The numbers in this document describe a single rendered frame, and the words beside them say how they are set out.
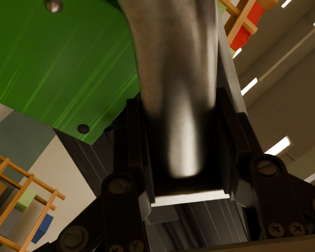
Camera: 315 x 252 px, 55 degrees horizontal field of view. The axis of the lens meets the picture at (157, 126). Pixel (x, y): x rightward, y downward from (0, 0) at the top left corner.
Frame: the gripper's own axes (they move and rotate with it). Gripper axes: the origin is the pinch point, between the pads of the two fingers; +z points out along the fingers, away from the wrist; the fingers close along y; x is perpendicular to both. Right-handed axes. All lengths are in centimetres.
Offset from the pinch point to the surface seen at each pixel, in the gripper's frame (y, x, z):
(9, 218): -287, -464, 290
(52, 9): -6.5, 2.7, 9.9
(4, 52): -10.6, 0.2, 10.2
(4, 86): -11.8, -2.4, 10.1
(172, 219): -0.8, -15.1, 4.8
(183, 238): 0.1, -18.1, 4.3
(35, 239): -260, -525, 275
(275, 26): 367, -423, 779
